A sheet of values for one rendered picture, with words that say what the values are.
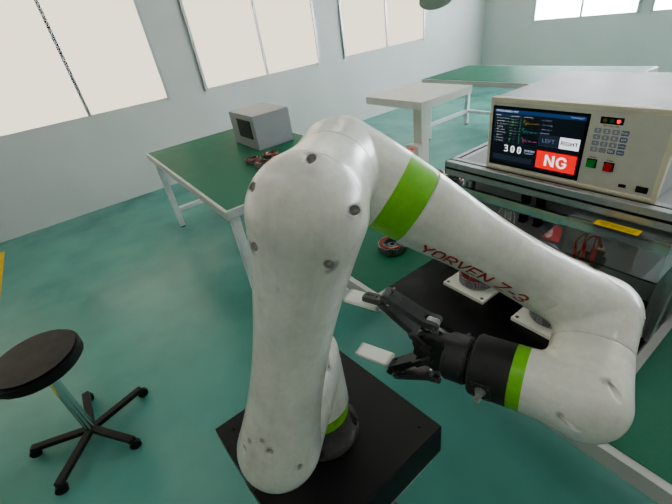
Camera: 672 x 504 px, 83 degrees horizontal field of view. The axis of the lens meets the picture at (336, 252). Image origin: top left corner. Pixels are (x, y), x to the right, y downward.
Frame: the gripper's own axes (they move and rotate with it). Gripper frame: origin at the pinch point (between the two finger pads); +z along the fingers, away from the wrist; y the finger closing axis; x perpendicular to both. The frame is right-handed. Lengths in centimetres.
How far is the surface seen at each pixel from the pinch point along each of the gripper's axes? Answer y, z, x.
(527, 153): -5, -13, 72
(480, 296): 34, -7, 53
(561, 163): -3, -22, 69
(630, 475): 40, -47, 17
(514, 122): -13, -9, 74
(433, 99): -6, 35, 127
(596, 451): 39, -41, 19
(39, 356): 47, 145, -29
